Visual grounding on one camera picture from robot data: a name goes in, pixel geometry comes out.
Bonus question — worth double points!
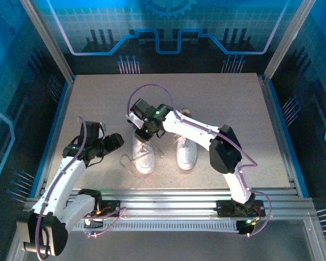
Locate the white shoelace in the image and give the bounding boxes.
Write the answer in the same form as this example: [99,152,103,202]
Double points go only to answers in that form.
[119,144,165,169]
[173,134,192,149]

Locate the white sneaker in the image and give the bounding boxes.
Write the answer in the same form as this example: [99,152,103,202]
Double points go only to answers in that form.
[132,129,156,175]
[175,107,198,171]

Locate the black controller box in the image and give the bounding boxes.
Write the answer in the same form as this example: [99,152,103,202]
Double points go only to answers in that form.
[83,214,104,231]
[236,219,258,236]

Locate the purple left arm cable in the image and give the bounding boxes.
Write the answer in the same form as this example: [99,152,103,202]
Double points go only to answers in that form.
[34,116,127,259]

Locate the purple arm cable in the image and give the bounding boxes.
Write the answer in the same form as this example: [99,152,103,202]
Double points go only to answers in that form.
[34,116,127,259]
[126,83,272,237]

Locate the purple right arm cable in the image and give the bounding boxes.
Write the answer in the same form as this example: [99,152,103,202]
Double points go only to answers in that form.
[126,83,272,237]

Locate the aluminium side rail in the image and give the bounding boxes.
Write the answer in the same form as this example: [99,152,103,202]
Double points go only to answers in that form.
[29,76,77,198]
[258,74,310,198]

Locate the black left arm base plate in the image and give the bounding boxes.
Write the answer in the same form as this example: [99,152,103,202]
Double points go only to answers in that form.
[83,200,122,218]

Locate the aluminium front rail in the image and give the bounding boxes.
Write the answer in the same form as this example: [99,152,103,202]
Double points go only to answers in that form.
[23,189,316,218]

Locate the aluminium corner post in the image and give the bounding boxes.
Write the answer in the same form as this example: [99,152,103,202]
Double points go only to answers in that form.
[262,0,317,82]
[19,0,77,84]

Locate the slotted grey cable duct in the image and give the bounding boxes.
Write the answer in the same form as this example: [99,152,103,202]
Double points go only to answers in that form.
[67,220,241,233]

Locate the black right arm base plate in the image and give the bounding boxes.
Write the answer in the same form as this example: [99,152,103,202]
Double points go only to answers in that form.
[216,200,266,218]

